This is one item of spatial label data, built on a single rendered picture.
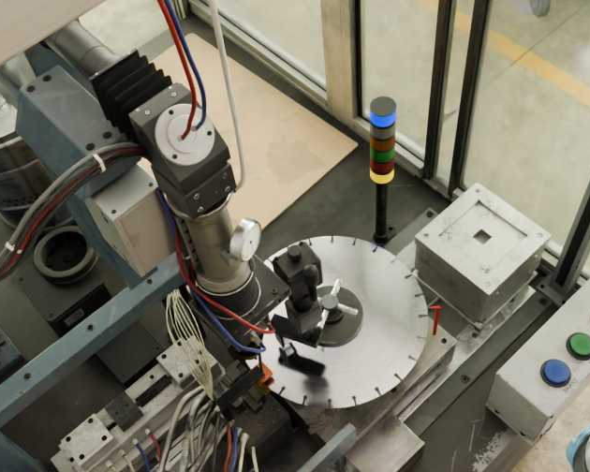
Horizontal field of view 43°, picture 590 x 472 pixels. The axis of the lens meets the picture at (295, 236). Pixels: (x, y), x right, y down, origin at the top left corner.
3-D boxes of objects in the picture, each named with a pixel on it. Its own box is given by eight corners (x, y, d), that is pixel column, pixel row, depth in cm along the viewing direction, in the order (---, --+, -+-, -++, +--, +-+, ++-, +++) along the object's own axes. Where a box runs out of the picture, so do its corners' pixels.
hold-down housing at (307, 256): (311, 299, 118) (301, 227, 102) (328, 321, 116) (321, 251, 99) (282, 318, 117) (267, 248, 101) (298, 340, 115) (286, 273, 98)
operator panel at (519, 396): (577, 310, 149) (596, 271, 137) (626, 346, 144) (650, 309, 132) (484, 405, 140) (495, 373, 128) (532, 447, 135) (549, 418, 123)
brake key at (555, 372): (552, 360, 129) (554, 355, 127) (571, 376, 127) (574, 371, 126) (537, 376, 128) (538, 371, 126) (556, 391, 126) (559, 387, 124)
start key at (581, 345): (577, 333, 131) (580, 329, 130) (597, 348, 129) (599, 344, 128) (563, 348, 130) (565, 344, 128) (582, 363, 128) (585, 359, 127)
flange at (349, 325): (361, 286, 133) (360, 278, 131) (365, 343, 127) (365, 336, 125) (298, 289, 134) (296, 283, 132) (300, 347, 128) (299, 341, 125)
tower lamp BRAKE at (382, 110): (382, 104, 132) (382, 92, 130) (401, 117, 130) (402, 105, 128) (364, 118, 131) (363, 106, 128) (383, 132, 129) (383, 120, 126)
